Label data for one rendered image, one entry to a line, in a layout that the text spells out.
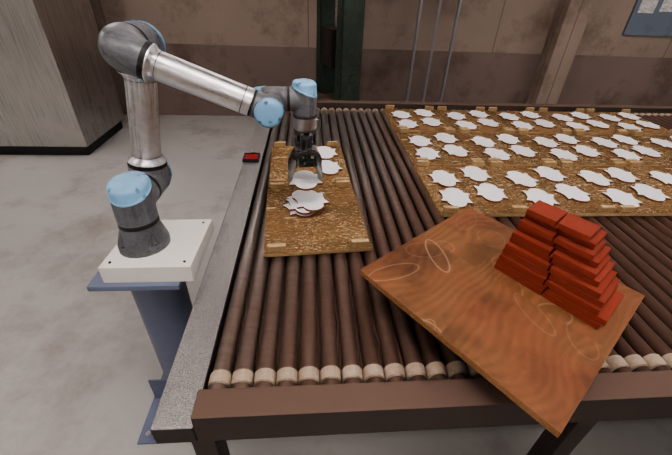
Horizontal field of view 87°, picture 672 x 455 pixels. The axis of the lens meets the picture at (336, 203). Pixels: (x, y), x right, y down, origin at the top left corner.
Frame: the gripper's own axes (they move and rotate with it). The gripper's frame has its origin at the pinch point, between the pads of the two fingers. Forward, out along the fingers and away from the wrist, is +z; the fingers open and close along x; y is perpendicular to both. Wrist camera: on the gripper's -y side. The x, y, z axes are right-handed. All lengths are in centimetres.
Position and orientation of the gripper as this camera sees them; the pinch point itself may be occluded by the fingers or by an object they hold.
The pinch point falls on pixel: (305, 179)
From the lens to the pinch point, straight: 128.6
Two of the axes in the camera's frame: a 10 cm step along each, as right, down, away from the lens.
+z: -0.4, 8.4, 5.4
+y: 1.7, 5.4, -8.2
